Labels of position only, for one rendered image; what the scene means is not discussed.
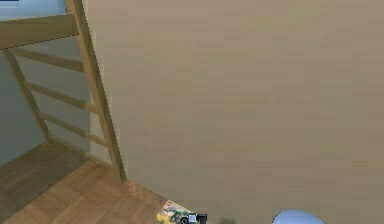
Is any wooden slatted bed frame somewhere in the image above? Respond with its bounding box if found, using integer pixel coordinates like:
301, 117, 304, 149
0, 0, 128, 184

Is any yellow building toy box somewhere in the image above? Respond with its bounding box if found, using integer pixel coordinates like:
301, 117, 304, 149
156, 199, 195, 224

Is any pale blue round object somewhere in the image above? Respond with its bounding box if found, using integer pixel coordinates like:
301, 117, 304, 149
271, 209, 326, 224

